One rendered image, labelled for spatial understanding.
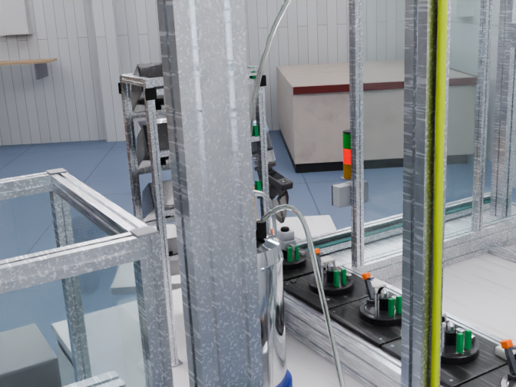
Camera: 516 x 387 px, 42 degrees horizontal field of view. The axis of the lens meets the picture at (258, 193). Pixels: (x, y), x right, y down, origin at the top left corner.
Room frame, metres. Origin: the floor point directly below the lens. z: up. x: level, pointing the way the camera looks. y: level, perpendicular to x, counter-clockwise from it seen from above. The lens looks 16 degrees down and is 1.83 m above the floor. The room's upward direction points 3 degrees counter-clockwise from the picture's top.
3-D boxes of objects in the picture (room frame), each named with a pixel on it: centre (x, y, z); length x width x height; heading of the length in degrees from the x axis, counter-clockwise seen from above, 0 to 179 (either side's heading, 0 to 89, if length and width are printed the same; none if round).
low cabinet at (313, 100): (8.37, -1.38, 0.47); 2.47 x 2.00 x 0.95; 2
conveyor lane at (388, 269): (2.29, -0.36, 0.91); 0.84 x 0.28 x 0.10; 120
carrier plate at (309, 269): (2.16, -0.09, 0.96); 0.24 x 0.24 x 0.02; 30
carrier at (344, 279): (1.94, -0.21, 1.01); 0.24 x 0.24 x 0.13; 30
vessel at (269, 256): (1.17, 0.03, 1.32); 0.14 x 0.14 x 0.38
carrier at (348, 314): (1.73, -0.34, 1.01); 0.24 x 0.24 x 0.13; 30
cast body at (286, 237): (2.15, -0.09, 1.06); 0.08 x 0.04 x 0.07; 30
